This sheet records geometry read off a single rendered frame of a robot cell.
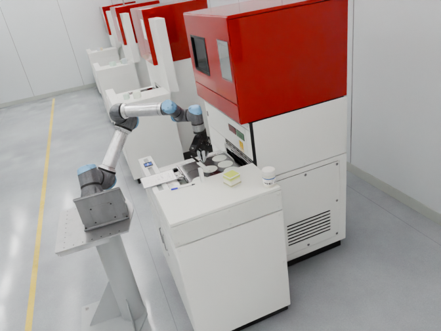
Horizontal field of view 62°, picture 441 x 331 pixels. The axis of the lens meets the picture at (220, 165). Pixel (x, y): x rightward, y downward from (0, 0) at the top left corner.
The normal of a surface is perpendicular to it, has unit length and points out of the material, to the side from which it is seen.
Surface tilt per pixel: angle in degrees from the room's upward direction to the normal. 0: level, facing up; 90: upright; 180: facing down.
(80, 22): 90
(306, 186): 90
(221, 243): 90
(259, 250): 90
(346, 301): 0
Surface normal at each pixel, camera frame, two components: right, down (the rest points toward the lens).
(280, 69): 0.36, 0.38
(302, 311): -0.14, -0.88
